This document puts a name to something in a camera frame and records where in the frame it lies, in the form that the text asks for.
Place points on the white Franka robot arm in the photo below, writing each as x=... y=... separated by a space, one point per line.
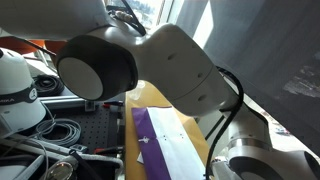
x=173 y=66

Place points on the clear plastic cup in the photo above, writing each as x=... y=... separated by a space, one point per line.
x=136 y=94

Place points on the white paper sheet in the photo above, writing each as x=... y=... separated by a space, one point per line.
x=140 y=158

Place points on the dark roller blind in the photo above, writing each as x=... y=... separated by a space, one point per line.
x=266 y=50

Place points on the round metal cap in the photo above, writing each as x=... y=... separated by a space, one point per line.
x=62 y=169

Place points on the aluminium profile rail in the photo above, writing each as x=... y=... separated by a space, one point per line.
x=63 y=100

